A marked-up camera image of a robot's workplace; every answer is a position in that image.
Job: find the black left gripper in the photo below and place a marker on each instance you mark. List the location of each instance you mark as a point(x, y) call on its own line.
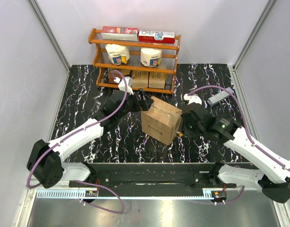
point(144, 105)

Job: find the right beige sponge pack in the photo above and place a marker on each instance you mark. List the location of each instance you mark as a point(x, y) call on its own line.
point(157, 80)

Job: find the toilet paper roll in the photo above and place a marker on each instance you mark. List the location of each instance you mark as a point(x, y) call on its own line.
point(150, 57)
point(117, 54)

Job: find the orange wooden shelf rack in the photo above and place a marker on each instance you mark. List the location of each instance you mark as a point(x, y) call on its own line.
point(168, 64)

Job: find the brown scouring pad pack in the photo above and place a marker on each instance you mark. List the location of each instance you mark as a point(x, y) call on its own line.
point(112, 75)

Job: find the brown cardboard express box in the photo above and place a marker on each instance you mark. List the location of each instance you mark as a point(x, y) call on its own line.
point(161, 121)

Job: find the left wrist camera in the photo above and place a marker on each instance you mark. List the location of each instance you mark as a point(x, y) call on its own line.
point(124, 85)

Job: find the left toilet paper roll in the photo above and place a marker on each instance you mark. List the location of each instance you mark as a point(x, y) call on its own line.
point(117, 54)

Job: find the grey toothpaste box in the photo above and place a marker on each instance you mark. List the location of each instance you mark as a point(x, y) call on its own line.
point(216, 99)

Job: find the red silver toothpaste box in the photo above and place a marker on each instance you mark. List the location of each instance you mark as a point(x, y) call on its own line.
point(120, 33)

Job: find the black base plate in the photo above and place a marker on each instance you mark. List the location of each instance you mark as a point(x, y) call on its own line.
point(158, 181)

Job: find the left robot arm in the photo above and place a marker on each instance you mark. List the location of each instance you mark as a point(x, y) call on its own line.
point(46, 161)

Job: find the right toilet paper roll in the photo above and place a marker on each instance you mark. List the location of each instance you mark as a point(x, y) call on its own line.
point(150, 57)

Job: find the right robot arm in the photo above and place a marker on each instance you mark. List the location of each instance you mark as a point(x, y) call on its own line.
point(272, 176)

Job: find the red white toothpaste box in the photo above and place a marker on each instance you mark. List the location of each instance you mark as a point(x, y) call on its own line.
point(158, 37)

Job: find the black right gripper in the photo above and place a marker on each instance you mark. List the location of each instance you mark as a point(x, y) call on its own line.
point(189, 133)

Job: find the middle beige sponge pack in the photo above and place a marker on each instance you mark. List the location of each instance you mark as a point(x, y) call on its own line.
point(140, 79)

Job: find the beige sponge pack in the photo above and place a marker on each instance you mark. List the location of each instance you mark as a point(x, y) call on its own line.
point(140, 79)
point(157, 80)

